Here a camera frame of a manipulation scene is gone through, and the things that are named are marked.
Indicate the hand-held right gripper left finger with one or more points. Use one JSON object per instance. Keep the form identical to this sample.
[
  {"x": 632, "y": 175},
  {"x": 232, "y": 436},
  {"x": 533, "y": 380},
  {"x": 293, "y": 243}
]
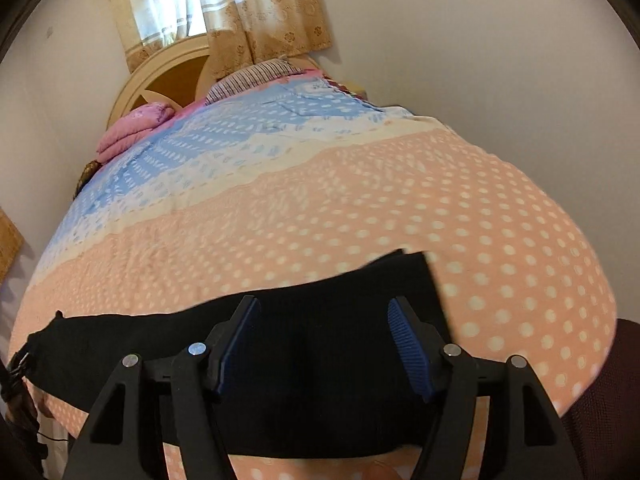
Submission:
[{"x": 240, "y": 345}]

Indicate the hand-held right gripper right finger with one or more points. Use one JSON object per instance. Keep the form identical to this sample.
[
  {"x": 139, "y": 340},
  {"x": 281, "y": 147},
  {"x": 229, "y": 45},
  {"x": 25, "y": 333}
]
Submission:
[{"x": 407, "y": 345}]

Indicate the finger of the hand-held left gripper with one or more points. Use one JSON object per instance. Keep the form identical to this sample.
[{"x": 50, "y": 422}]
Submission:
[{"x": 17, "y": 370}]

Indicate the black pants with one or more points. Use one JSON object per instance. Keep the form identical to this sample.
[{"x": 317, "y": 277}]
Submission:
[{"x": 325, "y": 360}]

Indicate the beige floral window curtain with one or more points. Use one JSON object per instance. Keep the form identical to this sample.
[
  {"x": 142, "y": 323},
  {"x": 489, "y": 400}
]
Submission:
[
  {"x": 280, "y": 10},
  {"x": 7, "y": 245}
]

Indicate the polka dot bed cover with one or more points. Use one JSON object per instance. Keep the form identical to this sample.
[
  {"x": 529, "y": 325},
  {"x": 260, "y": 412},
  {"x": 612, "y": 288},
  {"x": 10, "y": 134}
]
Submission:
[{"x": 350, "y": 210}]

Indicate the dark maroon cloth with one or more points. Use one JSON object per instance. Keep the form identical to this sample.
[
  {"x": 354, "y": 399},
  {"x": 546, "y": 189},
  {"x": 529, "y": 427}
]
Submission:
[{"x": 610, "y": 400}]

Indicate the pink folded blanket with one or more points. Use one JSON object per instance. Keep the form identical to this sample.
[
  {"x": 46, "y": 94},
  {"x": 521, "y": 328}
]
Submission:
[{"x": 130, "y": 127}]

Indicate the striped pillow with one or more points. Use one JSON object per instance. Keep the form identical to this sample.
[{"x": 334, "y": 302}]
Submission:
[{"x": 250, "y": 77}]

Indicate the cream wooden headboard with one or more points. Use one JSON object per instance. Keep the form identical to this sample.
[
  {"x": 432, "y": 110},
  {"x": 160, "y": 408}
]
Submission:
[{"x": 150, "y": 85}]

